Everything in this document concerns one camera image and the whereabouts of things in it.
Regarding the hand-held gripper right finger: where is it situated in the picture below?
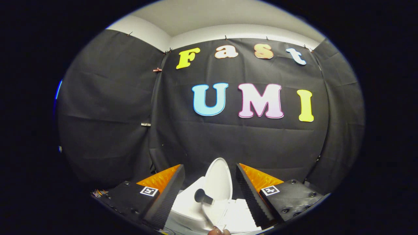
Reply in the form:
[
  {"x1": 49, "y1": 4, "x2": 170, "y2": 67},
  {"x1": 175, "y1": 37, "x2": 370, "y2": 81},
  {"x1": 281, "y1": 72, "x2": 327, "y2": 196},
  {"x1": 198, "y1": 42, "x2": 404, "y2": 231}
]
[{"x1": 235, "y1": 163, "x2": 324, "y2": 229}]

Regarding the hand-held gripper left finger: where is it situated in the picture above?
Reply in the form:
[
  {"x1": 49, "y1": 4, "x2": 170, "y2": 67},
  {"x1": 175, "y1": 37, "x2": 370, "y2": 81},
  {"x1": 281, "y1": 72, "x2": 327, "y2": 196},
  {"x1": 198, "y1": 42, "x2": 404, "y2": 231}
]
[{"x1": 97, "y1": 164, "x2": 186, "y2": 230}]

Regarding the white toilet lid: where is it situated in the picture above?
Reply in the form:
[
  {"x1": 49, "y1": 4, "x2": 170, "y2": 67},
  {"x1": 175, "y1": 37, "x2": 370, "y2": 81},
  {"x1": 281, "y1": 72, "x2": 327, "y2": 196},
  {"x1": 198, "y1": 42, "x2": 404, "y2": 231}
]
[{"x1": 203, "y1": 158, "x2": 233, "y2": 209}]

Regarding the white toilet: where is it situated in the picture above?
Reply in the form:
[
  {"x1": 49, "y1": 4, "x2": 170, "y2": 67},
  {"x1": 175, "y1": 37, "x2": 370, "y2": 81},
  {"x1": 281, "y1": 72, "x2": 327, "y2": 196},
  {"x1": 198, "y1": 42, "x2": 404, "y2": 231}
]
[{"x1": 170, "y1": 176, "x2": 262, "y2": 233}]

